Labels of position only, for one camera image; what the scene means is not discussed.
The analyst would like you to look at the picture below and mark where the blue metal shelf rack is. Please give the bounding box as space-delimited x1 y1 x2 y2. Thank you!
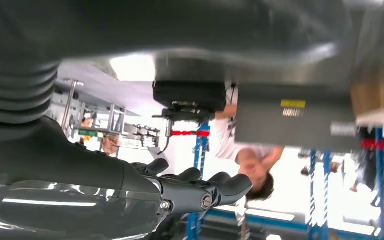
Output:
185 122 384 240

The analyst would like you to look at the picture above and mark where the silver stanchion pole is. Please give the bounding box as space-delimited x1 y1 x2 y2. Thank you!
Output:
61 78 85 132

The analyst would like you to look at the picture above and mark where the black device on stand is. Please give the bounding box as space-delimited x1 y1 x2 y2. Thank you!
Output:
151 80 228 157

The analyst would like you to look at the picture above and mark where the person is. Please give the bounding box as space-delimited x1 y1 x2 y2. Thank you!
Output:
349 127 384 208
208 82 285 202

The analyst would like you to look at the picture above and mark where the grey box with yellow label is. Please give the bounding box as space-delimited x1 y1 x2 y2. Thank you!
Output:
235 82 360 153

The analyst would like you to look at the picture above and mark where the brown cardboard box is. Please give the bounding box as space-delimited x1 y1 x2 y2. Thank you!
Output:
350 64 384 117

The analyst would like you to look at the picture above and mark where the grey metal frame rack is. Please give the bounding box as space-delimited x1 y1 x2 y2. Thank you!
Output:
74 103 127 134

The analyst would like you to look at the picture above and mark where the red strap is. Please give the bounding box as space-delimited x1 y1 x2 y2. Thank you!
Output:
172 129 210 138
360 138 384 153

